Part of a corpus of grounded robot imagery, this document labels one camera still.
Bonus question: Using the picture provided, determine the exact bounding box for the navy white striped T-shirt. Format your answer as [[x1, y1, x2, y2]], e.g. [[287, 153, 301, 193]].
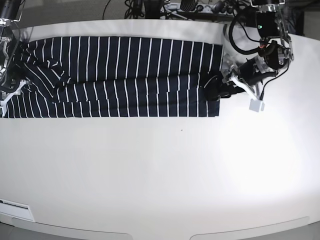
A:
[[4, 36, 223, 119]]

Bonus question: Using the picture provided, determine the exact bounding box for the white gripper body, viewer left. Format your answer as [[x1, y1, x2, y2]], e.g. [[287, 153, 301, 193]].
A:
[[0, 79, 31, 115]]

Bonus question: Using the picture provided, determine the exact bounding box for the white gripper body, viewer right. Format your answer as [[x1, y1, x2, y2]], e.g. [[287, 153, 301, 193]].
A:
[[221, 63, 263, 101]]

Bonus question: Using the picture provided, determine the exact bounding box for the wrist camera, viewer right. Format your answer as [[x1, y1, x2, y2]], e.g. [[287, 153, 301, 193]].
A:
[[249, 99, 265, 113]]

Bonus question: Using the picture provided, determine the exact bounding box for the white power strip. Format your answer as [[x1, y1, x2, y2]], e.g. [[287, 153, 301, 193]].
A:
[[163, 0, 240, 18]]

